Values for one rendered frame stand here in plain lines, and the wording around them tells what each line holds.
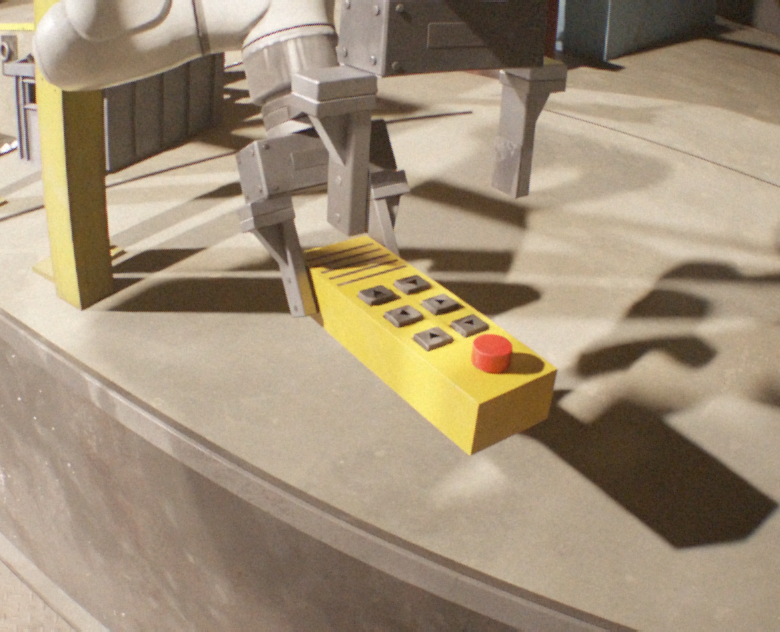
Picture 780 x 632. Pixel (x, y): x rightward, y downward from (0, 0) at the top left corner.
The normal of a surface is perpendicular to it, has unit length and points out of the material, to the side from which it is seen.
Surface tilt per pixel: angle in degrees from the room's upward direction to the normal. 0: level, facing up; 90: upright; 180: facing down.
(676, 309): 0
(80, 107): 90
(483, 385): 0
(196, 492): 90
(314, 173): 60
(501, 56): 90
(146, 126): 90
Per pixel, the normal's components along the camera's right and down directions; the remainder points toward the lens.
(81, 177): 0.85, 0.32
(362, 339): -0.82, 0.26
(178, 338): 0.06, -0.85
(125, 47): 0.28, 0.61
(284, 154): 0.53, -0.04
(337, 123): 0.58, 0.45
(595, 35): -0.52, 0.42
